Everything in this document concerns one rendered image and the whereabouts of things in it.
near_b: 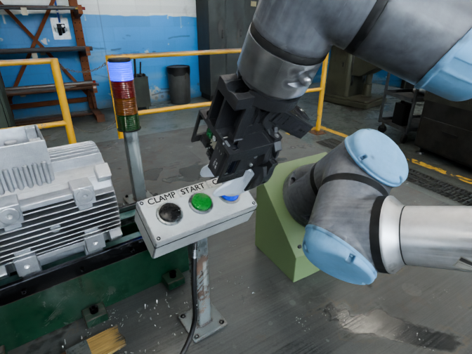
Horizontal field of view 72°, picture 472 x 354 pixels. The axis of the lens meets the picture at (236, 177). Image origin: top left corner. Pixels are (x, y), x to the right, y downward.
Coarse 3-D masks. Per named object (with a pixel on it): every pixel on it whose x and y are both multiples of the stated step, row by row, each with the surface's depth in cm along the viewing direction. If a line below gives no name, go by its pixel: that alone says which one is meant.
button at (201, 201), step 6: (192, 198) 47; (198, 198) 47; (204, 198) 48; (210, 198) 48; (192, 204) 47; (198, 204) 47; (204, 204) 47; (210, 204) 47; (198, 210) 47; (204, 210) 47
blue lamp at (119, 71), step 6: (108, 66) 83; (114, 66) 82; (120, 66) 82; (126, 66) 83; (114, 72) 82; (120, 72) 82; (126, 72) 83; (132, 72) 85; (114, 78) 83; (120, 78) 83; (126, 78) 84; (132, 78) 85
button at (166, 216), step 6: (168, 204) 45; (174, 204) 46; (162, 210) 44; (168, 210) 45; (174, 210) 45; (180, 210) 45; (162, 216) 44; (168, 216) 44; (174, 216) 44; (180, 216) 45; (168, 222) 44
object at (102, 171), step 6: (96, 168) 53; (102, 168) 54; (108, 168) 54; (96, 174) 54; (102, 174) 53; (108, 174) 54; (102, 180) 54; (120, 228) 60; (108, 234) 59; (114, 234) 59; (120, 234) 59; (0, 270) 50; (6, 270) 50; (0, 276) 50; (6, 276) 51
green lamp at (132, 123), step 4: (116, 116) 89; (120, 116) 87; (124, 116) 87; (128, 116) 87; (132, 116) 88; (136, 116) 89; (120, 120) 88; (124, 120) 88; (128, 120) 88; (132, 120) 88; (136, 120) 89; (120, 124) 89; (124, 124) 88; (128, 124) 88; (132, 124) 89; (136, 124) 90; (120, 128) 89; (124, 128) 89; (128, 128) 89; (132, 128) 89; (136, 128) 90
